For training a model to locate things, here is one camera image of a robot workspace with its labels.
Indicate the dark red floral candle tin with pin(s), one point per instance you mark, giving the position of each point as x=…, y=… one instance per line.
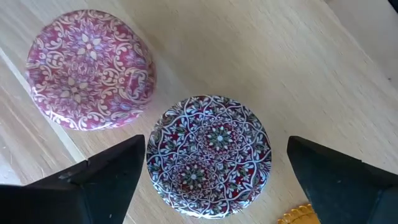
x=208, y=155

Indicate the amber glass candlestick holder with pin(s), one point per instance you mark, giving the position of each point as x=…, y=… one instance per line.
x=298, y=216

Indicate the pink patterned candle tin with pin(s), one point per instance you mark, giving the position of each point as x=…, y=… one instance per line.
x=87, y=68

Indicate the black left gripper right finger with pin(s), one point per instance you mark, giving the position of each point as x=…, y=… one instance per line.
x=348, y=193

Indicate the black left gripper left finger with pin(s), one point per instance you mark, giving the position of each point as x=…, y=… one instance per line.
x=77, y=199

